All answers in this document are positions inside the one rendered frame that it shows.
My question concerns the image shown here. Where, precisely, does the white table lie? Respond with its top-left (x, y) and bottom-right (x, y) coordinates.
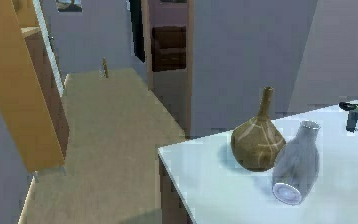
top-left (157, 96), bottom-right (358, 224)

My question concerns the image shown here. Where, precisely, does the brown round long-necked vase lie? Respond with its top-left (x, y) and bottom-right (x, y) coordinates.
top-left (230, 86), bottom-right (287, 173)

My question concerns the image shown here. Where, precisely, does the dark brown chest of drawers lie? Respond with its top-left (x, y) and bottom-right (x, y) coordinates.
top-left (151, 25), bottom-right (187, 73)

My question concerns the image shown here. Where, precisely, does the orange wooden cabinet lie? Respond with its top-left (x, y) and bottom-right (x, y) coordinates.
top-left (0, 0), bottom-right (70, 174)

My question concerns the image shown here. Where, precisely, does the grey glass bottle vase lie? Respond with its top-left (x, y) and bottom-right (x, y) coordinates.
top-left (271, 120), bottom-right (322, 206)

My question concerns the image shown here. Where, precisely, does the black and green tool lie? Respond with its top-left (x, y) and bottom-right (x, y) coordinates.
top-left (338, 101), bottom-right (358, 136)

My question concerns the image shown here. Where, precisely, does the black room door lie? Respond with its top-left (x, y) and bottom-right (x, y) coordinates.
top-left (129, 0), bottom-right (146, 63)

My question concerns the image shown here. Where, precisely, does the framed wall picture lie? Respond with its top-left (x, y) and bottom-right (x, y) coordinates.
top-left (56, 0), bottom-right (84, 13)

